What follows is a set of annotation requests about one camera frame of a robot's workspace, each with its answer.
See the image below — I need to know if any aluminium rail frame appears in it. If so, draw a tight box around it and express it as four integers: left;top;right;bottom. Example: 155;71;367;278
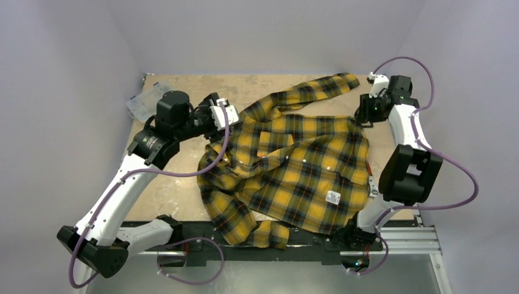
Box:
83;73;453;294

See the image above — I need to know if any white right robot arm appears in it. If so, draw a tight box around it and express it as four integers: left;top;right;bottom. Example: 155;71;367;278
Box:
343;72;443;249

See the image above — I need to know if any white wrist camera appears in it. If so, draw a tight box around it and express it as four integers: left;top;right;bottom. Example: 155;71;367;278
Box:
367;72;389;98
209;98;240;130

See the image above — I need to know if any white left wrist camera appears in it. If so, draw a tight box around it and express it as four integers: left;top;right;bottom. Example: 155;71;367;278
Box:
209;98;240;130

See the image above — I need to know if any clear plastic organizer box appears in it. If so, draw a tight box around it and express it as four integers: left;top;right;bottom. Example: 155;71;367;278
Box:
126;81;176;123

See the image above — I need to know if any yellow plaid flannel shirt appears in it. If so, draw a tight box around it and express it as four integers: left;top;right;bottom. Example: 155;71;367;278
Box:
197;73;370;242

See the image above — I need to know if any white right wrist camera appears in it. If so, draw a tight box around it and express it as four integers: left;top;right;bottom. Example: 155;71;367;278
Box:
367;72;389;98

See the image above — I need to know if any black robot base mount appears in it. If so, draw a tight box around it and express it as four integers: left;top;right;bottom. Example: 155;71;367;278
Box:
145;220;384;270

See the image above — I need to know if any black rectangular frame stand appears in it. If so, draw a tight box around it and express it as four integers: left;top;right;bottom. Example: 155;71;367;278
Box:
354;116;374;129

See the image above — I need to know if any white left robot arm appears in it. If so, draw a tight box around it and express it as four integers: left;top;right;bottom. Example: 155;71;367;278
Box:
57;90;239;278

